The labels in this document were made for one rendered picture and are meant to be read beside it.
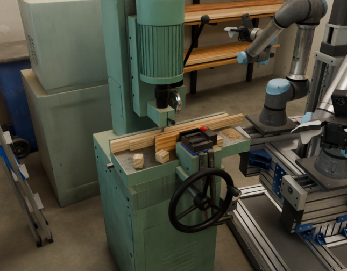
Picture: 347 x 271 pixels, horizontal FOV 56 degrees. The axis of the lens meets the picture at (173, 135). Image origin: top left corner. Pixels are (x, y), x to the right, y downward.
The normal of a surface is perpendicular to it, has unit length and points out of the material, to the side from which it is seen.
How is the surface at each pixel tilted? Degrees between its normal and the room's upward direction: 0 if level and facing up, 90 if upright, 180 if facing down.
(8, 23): 90
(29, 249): 0
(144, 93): 90
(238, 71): 90
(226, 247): 0
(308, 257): 0
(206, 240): 90
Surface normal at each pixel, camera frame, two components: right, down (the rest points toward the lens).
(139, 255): 0.46, 0.43
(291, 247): 0.00, -0.88
